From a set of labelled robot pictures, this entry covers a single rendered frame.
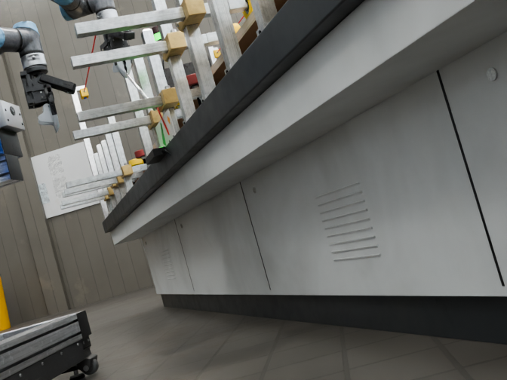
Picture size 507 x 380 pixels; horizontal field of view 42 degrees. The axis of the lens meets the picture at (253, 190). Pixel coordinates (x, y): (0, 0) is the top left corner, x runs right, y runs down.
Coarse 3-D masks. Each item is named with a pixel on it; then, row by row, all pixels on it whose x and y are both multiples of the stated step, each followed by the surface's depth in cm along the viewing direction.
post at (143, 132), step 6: (132, 72) 277; (126, 78) 275; (132, 78) 276; (126, 84) 277; (132, 84) 276; (132, 90) 275; (132, 96) 275; (138, 96) 276; (138, 114) 275; (144, 126) 275; (144, 132) 274; (144, 138) 274; (144, 144) 274; (150, 144) 274; (144, 150) 275; (150, 150) 274
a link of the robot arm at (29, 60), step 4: (24, 56) 209; (28, 56) 209; (32, 56) 208; (36, 56) 210; (40, 56) 210; (44, 56) 212; (24, 60) 209; (28, 60) 209; (32, 60) 209; (36, 60) 209; (40, 60) 210; (44, 60) 211; (24, 64) 209; (28, 64) 209; (32, 64) 209; (36, 64) 209; (40, 64) 210; (44, 64) 211; (24, 68) 210; (28, 68) 210
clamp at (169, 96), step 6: (162, 90) 219; (168, 90) 219; (174, 90) 220; (162, 96) 220; (168, 96) 219; (174, 96) 220; (162, 102) 222; (168, 102) 219; (174, 102) 220; (162, 108) 224; (168, 108) 226
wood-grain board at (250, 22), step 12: (276, 0) 165; (252, 12) 176; (252, 24) 178; (240, 36) 189; (252, 36) 189; (240, 48) 198; (216, 60) 213; (216, 72) 218; (216, 84) 234; (180, 120) 279
